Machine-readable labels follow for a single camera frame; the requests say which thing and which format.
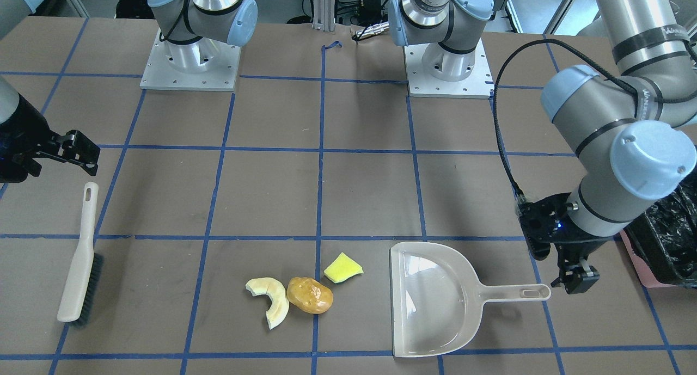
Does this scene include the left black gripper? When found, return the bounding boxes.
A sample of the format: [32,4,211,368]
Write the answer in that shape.
[516,193,613,294]

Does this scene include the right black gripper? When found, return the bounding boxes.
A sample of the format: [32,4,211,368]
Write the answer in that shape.
[1,93,101,183]

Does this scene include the beige plastic dustpan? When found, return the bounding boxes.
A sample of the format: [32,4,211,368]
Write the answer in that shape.
[390,241,551,358]

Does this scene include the white hand brush black bristles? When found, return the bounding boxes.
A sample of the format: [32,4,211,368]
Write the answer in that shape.
[57,182,103,328]

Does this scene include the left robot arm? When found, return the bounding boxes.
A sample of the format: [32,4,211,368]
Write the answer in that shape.
[387,0,695,294]

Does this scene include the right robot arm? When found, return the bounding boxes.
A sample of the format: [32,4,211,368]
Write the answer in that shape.
[1,0,258,183]

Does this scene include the black lined trash bin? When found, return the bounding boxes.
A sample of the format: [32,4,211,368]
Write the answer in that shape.
[624,174,696,288]

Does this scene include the yellow green sponge piece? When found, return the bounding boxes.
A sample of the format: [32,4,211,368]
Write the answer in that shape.
[323,253,364,284]

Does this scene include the pale curved fruit peel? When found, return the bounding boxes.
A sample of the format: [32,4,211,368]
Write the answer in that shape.
[246,276,290,330]

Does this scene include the brown potato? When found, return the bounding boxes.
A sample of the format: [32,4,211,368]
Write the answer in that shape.
[286,276,334,315]

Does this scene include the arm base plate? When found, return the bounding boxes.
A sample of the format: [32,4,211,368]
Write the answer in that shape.
[403,40,494,99]
[140,30,242,92]

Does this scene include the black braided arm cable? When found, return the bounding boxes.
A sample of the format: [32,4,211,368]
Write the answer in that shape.
[493,38,640,199]

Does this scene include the aluminium frame post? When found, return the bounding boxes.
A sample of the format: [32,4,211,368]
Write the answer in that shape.
[311,0,336,33]

